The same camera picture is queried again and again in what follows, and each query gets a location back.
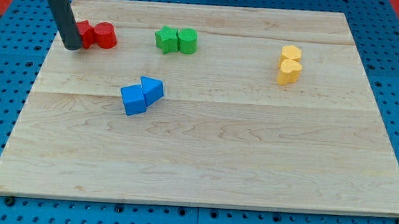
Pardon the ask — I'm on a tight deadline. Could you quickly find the green star block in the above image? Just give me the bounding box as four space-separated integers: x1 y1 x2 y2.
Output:
154 26 179 54

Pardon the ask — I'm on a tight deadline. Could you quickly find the wooden board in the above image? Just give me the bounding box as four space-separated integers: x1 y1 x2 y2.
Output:
0 0 399 217

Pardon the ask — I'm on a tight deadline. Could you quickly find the yellow hexagon block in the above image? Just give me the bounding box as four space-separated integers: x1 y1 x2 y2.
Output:
277 44 302 68

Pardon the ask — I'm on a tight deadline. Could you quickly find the blue triangle block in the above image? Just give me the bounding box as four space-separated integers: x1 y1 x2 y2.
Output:
141 76 164 107

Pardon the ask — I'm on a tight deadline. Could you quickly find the red cylinder block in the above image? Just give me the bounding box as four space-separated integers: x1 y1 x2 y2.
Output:
94 22 117 49

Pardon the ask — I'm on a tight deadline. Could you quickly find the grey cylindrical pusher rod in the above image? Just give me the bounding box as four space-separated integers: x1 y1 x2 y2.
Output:
47 0 82 51

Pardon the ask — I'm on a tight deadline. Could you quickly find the red star block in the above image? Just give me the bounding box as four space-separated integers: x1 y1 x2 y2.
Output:
76 20 96 49

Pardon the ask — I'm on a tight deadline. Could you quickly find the green cylinder block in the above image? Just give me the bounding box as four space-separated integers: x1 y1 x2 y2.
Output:
178 28 198 55

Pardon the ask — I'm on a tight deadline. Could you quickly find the blue cube block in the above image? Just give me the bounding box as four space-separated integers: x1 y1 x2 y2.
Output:
121 84 147 116

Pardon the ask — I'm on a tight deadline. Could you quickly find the yellow heart block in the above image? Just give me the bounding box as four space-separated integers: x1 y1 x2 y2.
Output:
276 59 303 85

